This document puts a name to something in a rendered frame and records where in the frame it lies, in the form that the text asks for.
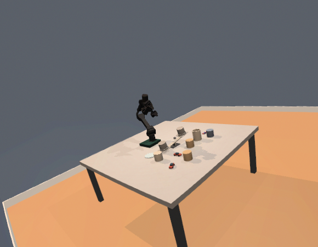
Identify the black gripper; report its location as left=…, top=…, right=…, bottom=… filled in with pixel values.
left=144, top=100, right=158, bottom=117

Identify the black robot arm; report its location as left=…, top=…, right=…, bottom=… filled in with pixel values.
left=136, top=94, right=157, bottom=142

